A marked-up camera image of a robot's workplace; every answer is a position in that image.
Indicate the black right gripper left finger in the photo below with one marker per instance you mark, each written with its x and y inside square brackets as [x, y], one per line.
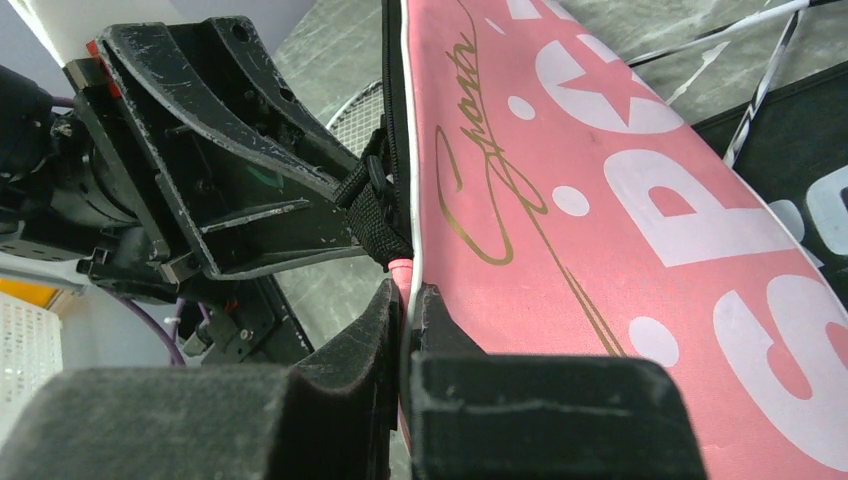
[329, 416]

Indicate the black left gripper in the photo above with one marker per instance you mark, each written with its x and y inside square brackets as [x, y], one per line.
[187, 235]

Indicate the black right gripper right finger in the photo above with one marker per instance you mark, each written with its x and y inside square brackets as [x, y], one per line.
[474, 415]

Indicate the white racket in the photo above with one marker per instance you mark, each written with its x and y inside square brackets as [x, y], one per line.
[746, 59]
[354, 122]

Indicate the pink racket bag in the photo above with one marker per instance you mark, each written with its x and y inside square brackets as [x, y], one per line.
[561, 207]

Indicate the black racket bag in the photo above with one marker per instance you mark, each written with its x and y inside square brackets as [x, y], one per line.
[795, 158]

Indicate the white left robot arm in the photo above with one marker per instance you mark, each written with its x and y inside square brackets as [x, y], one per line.
[36, 140]

